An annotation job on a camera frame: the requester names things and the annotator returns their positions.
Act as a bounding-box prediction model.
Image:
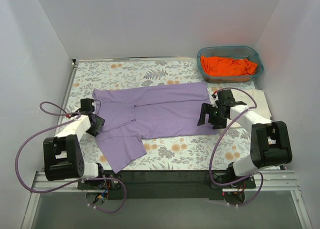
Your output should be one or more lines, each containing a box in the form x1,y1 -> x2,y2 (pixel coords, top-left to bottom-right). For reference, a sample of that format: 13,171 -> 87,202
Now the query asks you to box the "purple t shirt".
92,81 -> 218,173

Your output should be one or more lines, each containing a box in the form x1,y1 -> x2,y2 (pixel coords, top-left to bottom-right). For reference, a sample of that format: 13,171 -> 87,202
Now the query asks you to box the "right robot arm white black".
197,87 -> 293,188

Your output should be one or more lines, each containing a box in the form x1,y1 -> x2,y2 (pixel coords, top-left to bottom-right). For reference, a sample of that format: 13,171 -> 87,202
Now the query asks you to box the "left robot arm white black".
43,98 -> 107,189

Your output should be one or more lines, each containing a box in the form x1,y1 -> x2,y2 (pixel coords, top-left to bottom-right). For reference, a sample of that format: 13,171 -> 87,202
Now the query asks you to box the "orange t shirt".
200,55 -> 258,77

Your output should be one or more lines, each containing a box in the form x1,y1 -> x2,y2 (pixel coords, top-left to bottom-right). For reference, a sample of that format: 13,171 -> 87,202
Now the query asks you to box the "folded white t shirt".
231,89 -> 272,119

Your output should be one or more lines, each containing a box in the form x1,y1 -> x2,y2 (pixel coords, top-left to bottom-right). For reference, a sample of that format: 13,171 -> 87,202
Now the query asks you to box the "teal plastic basket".
196,45 -> 264,84

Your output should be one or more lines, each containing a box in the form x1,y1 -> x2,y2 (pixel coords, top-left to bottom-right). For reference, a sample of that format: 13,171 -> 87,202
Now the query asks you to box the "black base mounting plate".
77,169 -> 256,200

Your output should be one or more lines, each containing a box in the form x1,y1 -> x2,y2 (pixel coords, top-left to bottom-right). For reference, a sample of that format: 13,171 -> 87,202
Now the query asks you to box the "aluminium frame rail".
22,170 -> 312,229

